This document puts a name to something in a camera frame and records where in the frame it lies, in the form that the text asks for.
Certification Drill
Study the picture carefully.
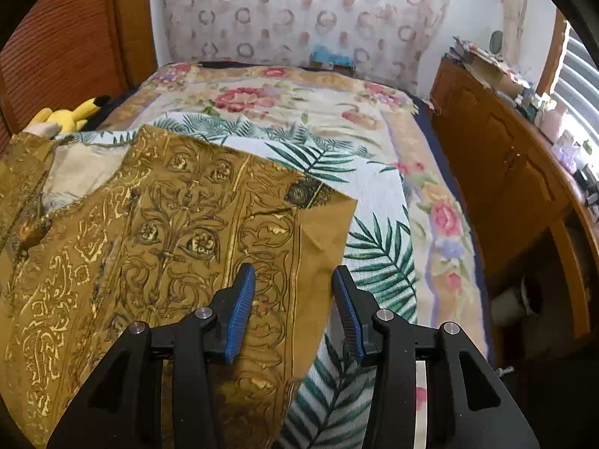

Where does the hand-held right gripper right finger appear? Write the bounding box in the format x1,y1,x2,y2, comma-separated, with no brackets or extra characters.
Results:
331,265,541,449

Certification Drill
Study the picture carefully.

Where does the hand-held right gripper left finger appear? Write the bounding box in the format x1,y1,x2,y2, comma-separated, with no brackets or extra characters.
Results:
47,263,257,449

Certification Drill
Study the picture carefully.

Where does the mustard gold printed garment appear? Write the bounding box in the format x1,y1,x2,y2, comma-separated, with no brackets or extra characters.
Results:
0,124,359,449

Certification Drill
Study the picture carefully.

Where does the palm leaf print blanket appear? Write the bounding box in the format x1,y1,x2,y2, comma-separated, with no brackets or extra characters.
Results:
54,111,419,449

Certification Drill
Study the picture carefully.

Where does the grey pot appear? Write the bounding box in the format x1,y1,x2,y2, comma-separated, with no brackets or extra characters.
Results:
491,287,532,328

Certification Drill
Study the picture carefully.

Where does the dark blue mattress sheet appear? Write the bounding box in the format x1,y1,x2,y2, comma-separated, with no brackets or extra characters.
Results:
414,96,497,300

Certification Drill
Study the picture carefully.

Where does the wooden cabinet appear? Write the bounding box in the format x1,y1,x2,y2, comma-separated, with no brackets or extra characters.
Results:
429,56,599,366

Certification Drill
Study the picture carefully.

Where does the floral bed blanket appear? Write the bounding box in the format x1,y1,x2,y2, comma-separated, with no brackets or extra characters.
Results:
100,62,492,361

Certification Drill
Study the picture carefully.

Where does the blue object by bed head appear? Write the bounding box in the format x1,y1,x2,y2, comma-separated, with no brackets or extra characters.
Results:
310,44,356,72

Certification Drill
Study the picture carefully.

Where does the yellow plush toy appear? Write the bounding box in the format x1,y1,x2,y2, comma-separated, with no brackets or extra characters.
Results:
33,95,110,134

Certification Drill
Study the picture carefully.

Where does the cardboard box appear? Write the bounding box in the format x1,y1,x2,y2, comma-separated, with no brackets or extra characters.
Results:
463,49,525,99

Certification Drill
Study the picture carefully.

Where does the pink container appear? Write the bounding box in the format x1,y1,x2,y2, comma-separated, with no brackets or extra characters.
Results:
540,103,569,141

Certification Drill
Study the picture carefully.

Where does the louvred window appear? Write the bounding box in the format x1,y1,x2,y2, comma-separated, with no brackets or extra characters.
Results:
547,23,599,146

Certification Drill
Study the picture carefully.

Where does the beige hanging curtain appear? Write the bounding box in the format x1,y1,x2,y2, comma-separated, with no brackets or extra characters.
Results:
501,0,529,52

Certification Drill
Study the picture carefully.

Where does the ring patterned hanging cloth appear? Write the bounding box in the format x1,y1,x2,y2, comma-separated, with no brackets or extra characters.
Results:
156,0,452,97

